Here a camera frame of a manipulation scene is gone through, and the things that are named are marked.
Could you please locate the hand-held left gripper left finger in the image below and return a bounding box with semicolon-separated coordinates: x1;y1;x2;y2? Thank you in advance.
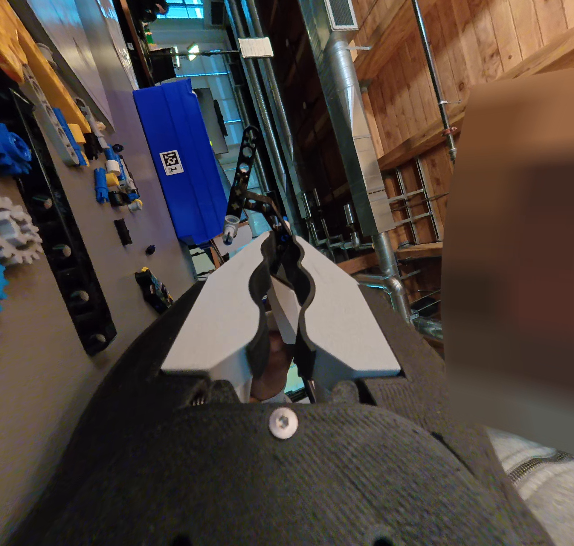
161;230;275;402

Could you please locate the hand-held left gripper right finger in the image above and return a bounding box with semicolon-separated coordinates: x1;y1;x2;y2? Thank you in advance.
289;235;401;391

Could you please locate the black lego beam assembly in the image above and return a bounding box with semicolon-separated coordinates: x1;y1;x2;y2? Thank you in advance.
222;125;315;376

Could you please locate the black yellow lego piece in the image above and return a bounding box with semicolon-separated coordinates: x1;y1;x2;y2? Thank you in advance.
134;266;175;315

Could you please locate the long black lego beam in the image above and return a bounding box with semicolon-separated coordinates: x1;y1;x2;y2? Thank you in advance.
9;88;117;357

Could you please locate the black blue lego connector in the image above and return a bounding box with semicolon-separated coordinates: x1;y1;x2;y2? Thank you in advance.
117;155;140;201

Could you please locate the grey lego gear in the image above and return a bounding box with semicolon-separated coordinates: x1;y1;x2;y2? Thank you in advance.
0;196;44;267

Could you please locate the blue lego beam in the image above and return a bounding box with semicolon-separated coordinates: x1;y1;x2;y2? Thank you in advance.
51;107;89;166

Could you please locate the grey lego axle connector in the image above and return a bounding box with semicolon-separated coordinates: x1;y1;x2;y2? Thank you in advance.
74;98;107;150

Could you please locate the grey lego beam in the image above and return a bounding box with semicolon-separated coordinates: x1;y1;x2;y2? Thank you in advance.
20;63;82;167

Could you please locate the blue lego gear piece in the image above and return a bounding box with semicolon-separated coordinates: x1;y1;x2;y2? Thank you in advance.
0;123;33;177

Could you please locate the yellow lego panel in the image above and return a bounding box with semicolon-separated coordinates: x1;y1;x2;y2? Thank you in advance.
0;0;91;146

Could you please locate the blue plastic bin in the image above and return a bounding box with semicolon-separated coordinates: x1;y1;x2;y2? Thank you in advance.
133;78;230;245

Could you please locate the white knit sweater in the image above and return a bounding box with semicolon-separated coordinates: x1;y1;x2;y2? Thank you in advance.
486;426;574;546

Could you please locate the metal sprinkler pipe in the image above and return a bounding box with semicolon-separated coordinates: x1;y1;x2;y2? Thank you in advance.
403;0;459;164

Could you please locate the ceiling light panel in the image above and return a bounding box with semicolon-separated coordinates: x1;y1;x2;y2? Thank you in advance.
237;36;274;59

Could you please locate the white vent grille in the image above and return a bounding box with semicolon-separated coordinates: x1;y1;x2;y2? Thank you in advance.
317;0;360;31

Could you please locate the grey board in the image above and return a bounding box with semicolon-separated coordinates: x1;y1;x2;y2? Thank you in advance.
8;0;140;126

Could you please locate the metal wall rack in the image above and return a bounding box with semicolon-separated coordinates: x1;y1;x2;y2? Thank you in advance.
385;157;443;245

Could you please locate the metal air duct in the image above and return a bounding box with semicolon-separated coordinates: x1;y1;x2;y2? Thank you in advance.
291;0;419;323

